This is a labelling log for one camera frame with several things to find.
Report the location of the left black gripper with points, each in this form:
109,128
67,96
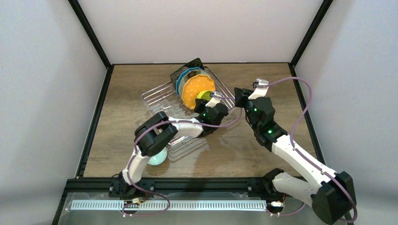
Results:
201,104

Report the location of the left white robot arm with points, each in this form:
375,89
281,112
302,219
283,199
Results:
157,132

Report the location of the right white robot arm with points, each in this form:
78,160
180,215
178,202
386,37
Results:
330,194

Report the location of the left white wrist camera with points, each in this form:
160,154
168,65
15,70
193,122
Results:
215,98

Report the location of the orange plate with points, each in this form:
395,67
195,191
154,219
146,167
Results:
193,87

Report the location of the pale green small bowl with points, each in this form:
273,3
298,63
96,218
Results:
158,158

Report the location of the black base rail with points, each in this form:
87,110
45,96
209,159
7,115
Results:
254,186

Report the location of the left black frame post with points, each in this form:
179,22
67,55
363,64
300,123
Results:
75,5

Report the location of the white slotted cable duct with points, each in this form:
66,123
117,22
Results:
157,205

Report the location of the black frame post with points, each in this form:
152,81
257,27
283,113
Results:
75,5
325,5

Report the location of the light blue floral plate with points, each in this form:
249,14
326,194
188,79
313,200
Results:
189,75

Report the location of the yellow-green small bowl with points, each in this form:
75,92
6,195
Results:
206,95

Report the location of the right black frame post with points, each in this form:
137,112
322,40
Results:
325,5

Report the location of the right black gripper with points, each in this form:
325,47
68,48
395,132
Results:
241,96

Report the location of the black floral square plate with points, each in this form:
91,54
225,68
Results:
195,63

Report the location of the metal wire dish rack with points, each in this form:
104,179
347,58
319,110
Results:
164,98

